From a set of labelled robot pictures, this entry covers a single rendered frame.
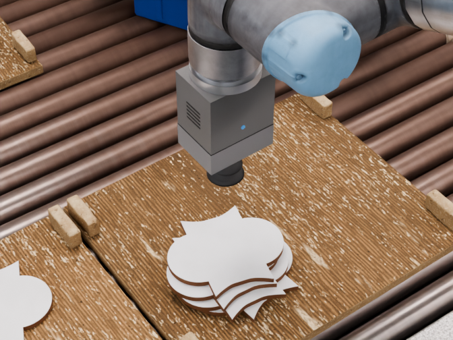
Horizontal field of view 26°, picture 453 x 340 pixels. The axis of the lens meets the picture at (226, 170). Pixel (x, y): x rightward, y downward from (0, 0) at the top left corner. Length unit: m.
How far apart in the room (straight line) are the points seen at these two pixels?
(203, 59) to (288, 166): 0.43
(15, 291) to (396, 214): 0.50
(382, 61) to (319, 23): 0.75
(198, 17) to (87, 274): 0.43
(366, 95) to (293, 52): 0.69
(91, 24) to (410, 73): 0.53
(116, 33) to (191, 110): 0.62
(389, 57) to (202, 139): 0.62
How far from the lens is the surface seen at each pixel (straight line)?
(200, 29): 0.95
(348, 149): 1.40
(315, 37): 0.83
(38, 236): 1.30
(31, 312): 1.21
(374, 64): 1.57
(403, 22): 0.92
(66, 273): 1.25
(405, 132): 1.46
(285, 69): 0.85
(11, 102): 1.53
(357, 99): 1.51
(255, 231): 1.24
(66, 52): 1.60
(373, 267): 1.25
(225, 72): 0.97
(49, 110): 1.50
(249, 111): 1.03
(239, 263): 1.20
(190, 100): 1.02
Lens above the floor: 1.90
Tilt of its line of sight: 45 degrees down
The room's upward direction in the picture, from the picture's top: straight up
